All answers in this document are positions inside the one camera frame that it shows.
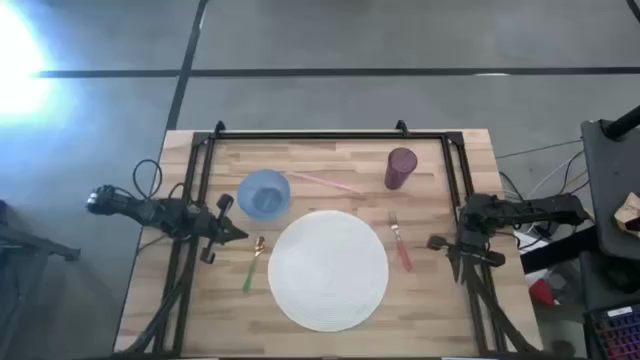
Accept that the backlit rainbow keyboard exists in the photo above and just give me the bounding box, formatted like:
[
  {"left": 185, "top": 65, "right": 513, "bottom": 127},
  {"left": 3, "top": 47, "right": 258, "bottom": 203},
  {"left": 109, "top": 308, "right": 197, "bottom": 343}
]
[{"left": 583, "top": 302, "right": 640, "bottom": 360}]

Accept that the silver fork with red handle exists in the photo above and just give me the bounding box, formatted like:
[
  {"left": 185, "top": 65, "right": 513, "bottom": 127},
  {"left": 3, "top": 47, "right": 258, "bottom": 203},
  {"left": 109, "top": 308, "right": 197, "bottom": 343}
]
[{"left": 388, "top": 210, "right": 414, "bottom": 273}]

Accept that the thin grey floor cable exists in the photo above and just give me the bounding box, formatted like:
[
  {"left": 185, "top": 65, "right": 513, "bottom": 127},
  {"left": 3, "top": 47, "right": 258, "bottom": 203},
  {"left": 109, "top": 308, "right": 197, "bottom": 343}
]
[{"left": 494, "top": 138, "right": 584, "bottom": 160}]

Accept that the white paper sheet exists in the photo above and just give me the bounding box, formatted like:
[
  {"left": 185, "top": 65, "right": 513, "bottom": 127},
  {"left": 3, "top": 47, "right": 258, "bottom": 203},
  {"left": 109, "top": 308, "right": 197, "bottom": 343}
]
[{"left": 513, "top": 230, "right": 549, "bottom": 254}]

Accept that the black desk pole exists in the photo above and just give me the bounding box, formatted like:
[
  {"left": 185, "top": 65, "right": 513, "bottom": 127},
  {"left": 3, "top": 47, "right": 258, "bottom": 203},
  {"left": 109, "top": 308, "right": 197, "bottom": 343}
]
[{"left": 601, "top": 103, "right": 640, "bottom": 141}]

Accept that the white round woven placemat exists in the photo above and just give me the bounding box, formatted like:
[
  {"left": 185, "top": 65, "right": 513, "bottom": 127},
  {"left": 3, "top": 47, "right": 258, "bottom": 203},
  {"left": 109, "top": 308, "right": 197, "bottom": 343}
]
[{"left": 267, "top": 209, "right": 390, "bottom": 333}]

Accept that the white floor cable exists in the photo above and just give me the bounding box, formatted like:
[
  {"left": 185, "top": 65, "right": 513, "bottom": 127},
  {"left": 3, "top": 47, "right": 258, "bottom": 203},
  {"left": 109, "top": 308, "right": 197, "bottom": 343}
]
[{"left": 527, "top": 149, "right": 585, "bottom": 199}]

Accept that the dark grey side desk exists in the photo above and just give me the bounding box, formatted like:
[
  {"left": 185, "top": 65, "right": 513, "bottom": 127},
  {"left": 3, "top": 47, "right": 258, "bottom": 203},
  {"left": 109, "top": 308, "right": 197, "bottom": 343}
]
[{"left": 580, "top": 118, "right": 640, "bottom": 261}]

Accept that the crumpled brown paper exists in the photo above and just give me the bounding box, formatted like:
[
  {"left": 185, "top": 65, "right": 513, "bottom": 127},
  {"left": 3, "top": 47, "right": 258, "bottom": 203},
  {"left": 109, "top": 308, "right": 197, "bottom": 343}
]
[{"left": 613, "top": 191, "right": 640, "bottom": 239}]

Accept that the black aluminium rig frame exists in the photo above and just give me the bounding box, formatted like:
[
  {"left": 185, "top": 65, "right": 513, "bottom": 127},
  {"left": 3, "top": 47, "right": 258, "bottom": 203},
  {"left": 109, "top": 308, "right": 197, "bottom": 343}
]
[{"left": 119, "top": 119, "right": 546, "bottom": 359}]

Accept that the small red object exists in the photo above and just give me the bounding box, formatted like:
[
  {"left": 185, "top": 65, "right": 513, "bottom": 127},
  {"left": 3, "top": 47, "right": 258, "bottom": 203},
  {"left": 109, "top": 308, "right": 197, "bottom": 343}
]
[{"left": 528, "top": 278, "right": 557, "bottom": 307}]

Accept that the light blue plastic bowl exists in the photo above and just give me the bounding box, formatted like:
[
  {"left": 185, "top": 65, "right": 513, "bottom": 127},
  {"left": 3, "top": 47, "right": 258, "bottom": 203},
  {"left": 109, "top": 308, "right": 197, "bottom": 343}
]
[{"left": 236, "top": 168, "right": 292, "bottom": 222}]

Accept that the black wheeled stand base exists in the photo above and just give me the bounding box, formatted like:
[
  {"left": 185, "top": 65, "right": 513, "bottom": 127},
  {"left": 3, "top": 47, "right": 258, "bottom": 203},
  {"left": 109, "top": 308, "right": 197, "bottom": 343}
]
[{"left": 0, "top": 199, "right": 82, "bottom": 360}]

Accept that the purple plastic tumbler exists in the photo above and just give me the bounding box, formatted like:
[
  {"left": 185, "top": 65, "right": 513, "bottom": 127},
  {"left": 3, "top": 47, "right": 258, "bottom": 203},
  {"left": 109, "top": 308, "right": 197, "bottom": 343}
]
[{"left": 383, "top": 146, "right": 419, "bottom": 191}]

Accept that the gold spoon with green handle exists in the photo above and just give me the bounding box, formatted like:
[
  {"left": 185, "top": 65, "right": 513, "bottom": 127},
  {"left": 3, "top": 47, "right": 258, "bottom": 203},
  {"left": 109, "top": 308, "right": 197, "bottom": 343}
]
[{"left": 242, "top": 235, "right": 267, "bottom": 294}]

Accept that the pink drinking straw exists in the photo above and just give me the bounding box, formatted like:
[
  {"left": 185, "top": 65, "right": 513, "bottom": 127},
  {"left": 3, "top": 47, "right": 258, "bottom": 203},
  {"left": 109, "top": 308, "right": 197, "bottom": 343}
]
[{"left": 285, "top": 170, "right": 364, "bottom": 196}]

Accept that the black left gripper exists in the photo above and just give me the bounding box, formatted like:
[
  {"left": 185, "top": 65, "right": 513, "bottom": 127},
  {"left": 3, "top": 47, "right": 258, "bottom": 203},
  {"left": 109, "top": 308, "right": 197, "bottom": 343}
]
[{"left": 192, "top": 193, "right": 250, "bottom": 265}]

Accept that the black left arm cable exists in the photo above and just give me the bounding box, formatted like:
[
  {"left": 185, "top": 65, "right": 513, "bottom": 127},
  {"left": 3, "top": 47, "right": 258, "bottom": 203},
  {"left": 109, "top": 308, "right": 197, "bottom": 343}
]
[{"left": 131, "top": 158, "right": 164, "bottom": 201}]

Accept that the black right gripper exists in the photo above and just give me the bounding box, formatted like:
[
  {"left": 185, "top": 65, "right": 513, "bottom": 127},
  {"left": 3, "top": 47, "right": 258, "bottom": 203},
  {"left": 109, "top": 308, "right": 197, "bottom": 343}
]
[{"left": 427, "top": 233, "right": 507, "bottom": 286}]

